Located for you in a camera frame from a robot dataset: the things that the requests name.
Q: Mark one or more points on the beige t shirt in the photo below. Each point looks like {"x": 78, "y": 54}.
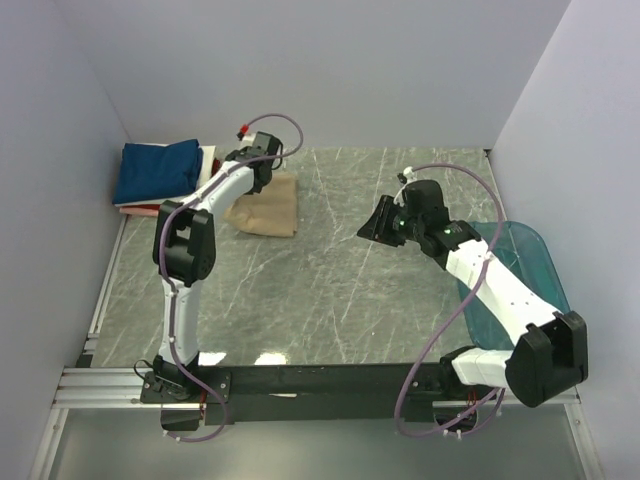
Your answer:
{"x": 271, "y": 213}

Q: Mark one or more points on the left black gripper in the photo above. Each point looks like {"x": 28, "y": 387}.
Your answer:
{"x": 251, "y": 192}

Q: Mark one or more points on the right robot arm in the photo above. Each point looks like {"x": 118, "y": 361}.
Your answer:
{"x": 549, "y": 352}

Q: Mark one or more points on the folded pink t shirt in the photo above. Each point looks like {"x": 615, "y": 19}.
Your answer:
{"x": 140, "y": 210}

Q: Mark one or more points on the black base beam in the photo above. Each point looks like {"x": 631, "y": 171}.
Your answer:
{"x": 276, "y": 393}

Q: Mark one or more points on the teal plastic bin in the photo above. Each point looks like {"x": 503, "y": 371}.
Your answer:
{"x": 523, "y": 251}

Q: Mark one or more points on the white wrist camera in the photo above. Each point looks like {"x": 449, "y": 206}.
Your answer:
{"x": 406, "y": 177}
{"x": 245, "y": 136}

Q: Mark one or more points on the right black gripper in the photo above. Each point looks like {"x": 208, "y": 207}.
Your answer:
{"x": 377, "y": 227}

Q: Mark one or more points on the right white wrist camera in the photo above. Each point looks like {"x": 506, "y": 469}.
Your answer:
{"x": 406, "y": 177}

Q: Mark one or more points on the folded blue t shirt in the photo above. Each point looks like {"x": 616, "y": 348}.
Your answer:
{"x": 154, "y": 172}

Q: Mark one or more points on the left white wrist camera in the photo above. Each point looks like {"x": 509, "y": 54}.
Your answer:
{"x": 245, "y": 136}

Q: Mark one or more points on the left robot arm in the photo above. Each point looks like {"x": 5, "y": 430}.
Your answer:
{"x": 185, "y": 252}

